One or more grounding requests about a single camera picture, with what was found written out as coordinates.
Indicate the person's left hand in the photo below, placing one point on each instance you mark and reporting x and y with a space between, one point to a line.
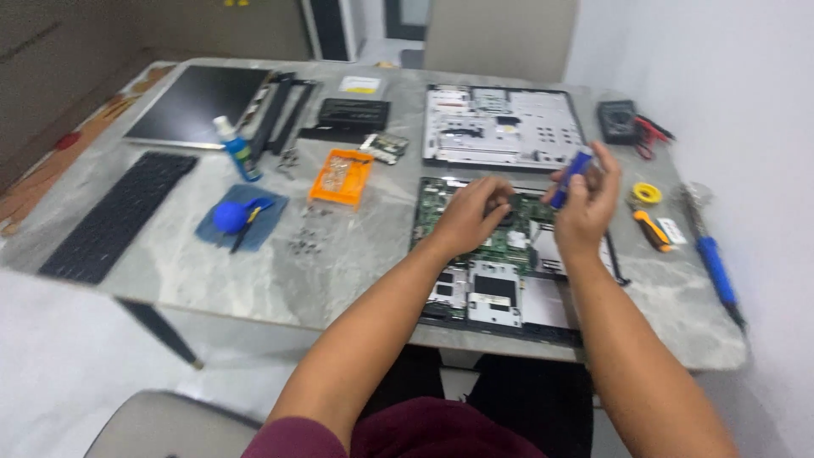
467 219

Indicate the person's right hand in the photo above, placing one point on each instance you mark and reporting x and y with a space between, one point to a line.
585 213

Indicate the person's right fingers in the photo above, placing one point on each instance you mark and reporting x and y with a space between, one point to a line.
588 175

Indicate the person's left fingers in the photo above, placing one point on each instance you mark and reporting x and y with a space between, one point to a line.
493 194

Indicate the blue tube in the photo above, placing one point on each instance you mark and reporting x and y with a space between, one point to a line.
571 177

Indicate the black multimeter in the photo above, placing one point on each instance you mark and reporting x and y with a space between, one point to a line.
616 121

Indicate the yellow solder reel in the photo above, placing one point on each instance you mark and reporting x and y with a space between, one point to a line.
647 193

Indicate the silver laptop bottom cover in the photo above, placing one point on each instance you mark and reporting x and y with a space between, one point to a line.
502 126

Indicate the open laptop base with motherboard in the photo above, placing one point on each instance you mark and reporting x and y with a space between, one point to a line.
496 267

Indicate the red and black probe leads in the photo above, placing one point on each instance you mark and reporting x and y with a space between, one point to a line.
652 135

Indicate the small white packet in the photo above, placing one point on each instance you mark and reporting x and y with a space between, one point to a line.
671 230

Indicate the small green circuit board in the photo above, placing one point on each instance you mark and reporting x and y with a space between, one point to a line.
385 147

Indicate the orange parts tray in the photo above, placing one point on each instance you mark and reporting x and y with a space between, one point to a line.
341 177

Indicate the beige chair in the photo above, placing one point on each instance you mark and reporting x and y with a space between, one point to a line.
499 38

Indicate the black laptop battery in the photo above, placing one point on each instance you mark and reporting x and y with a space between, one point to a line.
353 114

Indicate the clear bag with yellow label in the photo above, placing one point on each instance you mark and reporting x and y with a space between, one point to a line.
360 84

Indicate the group of loose screws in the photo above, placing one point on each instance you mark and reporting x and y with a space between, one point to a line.
308 232

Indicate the person's black trousers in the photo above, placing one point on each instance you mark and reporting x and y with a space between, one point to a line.
496 397

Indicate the black screen bezel strips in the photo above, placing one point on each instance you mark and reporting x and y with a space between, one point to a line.
280 114

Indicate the blue cloth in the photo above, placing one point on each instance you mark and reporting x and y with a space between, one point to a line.
261 226

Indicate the black pen tool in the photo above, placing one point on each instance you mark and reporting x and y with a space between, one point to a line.
245 232

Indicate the blue spray bottle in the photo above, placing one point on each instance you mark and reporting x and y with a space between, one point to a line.
238 150

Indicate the person's maroon shirt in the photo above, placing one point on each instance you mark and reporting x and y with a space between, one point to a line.
388 432

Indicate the blue air blower bulb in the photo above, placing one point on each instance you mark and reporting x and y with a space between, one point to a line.
230 216

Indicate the laptop screen panel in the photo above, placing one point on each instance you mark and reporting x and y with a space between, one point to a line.
194 105

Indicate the black table leg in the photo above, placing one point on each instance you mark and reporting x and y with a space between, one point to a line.
159 331

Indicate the black laptop keyboard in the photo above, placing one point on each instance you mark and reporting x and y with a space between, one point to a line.
121 216

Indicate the grey chair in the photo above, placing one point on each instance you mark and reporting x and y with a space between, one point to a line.
171 429

